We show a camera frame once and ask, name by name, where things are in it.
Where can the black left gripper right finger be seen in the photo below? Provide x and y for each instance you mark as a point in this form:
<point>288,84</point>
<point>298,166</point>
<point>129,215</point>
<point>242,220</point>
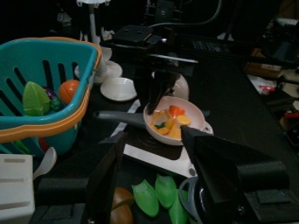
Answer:
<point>234,180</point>

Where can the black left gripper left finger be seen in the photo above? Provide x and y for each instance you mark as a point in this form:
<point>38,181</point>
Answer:
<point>105,175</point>

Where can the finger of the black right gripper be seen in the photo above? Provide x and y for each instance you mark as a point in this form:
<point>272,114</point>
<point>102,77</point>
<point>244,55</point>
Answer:
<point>145,87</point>
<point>164,87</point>

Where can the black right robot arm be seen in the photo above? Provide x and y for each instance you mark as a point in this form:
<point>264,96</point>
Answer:
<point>218,46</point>

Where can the white cup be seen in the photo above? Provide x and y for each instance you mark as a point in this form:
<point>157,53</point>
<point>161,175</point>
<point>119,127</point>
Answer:
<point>119,89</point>

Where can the red-orange toy food piece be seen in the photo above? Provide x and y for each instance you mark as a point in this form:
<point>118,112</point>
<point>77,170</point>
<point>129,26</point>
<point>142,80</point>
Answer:
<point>176,111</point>

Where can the brown toy bread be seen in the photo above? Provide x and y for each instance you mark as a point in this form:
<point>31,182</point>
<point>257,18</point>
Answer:
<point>122,207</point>

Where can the yellow round toy food slice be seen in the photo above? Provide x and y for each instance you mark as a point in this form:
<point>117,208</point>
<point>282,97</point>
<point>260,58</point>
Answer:
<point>184,120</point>

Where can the dark pot lid with knob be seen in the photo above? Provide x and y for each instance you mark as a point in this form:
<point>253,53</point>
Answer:
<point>189,198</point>

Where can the white mug tree stand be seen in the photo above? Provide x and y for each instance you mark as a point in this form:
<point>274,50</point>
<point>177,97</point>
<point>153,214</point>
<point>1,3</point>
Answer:
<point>94,23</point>

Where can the white toy spoon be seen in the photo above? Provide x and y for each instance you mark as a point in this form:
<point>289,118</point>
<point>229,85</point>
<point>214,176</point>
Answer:
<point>47,163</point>

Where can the yellow toy food wedge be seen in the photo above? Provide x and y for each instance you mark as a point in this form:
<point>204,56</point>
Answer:
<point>176,132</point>

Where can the orange toy tomato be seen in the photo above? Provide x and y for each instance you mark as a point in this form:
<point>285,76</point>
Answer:
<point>70,91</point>

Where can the purple toy eggplant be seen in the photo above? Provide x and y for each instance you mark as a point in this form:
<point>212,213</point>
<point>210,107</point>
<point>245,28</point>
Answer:
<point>54,100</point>

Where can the white toy knife block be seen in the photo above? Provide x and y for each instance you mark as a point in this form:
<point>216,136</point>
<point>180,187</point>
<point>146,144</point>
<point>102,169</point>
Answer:
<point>15,189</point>

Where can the white plastic bag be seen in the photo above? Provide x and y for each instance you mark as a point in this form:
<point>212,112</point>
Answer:
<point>264,84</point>

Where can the brown cardboard box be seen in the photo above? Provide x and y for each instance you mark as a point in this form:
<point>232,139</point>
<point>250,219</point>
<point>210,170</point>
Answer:
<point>261,65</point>

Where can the green toy leafy vegetable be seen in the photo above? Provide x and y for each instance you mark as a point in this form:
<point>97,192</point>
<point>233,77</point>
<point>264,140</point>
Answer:
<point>35,100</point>

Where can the teal basket with orange rim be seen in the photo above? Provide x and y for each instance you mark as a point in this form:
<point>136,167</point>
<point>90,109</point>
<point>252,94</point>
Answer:
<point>23,58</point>

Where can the black equipment pile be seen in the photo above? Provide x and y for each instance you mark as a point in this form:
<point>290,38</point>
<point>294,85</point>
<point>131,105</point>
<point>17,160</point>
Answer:
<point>282,38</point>

